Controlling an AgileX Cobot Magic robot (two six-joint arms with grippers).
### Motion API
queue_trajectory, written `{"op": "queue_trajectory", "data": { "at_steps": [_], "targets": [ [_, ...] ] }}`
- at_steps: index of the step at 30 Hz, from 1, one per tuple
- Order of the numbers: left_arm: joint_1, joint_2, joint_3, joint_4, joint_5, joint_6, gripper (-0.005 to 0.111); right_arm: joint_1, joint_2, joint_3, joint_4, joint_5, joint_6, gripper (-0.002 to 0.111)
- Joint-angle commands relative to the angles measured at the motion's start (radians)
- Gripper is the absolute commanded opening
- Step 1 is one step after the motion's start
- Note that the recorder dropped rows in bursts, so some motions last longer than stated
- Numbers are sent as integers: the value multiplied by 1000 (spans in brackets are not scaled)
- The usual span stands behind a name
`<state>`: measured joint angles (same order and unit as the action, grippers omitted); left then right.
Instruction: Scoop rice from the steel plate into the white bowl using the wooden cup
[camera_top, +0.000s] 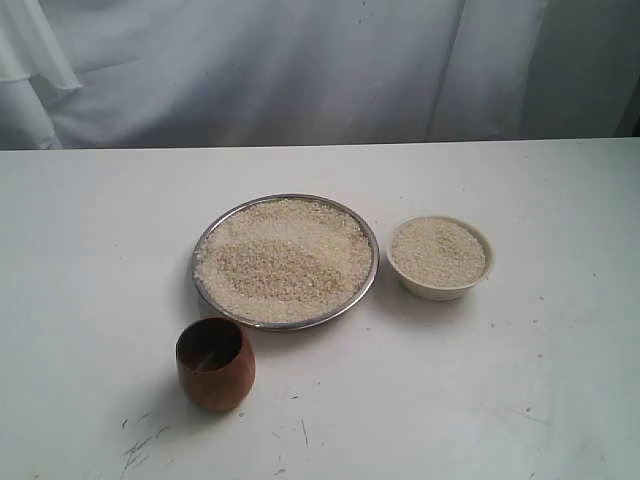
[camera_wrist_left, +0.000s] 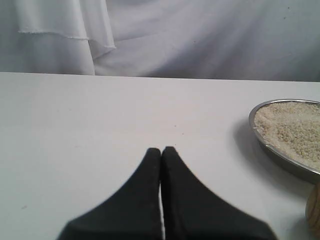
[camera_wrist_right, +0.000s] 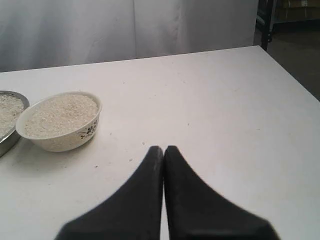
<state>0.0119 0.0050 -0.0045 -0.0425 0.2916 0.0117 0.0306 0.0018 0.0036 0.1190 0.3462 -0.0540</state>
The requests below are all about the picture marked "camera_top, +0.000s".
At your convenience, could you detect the brown wooden cup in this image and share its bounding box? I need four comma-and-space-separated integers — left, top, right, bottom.
175, 317, 256, 412

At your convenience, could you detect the round metal rice tray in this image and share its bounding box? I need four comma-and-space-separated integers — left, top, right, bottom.
190, 194, 380, 331

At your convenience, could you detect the white bowl of rice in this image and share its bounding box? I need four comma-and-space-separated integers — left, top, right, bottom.
387, 215, 494, 302

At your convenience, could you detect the white backdrop curtain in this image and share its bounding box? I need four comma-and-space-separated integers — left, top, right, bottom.
1, 1, 639, 150

